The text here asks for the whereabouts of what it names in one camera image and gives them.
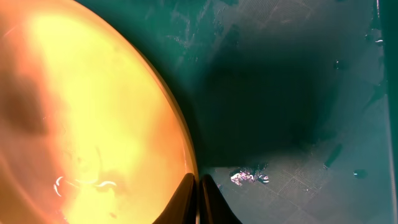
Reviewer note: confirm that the teal plastic serving tray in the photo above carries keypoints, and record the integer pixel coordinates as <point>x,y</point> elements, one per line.
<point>290,103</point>

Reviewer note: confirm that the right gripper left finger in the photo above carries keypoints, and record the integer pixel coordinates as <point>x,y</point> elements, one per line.
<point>182,207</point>

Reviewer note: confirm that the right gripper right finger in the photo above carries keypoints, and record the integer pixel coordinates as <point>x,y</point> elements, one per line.
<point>213,208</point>

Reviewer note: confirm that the yellow-green plate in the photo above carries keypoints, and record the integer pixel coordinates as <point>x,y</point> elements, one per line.
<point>89,130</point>

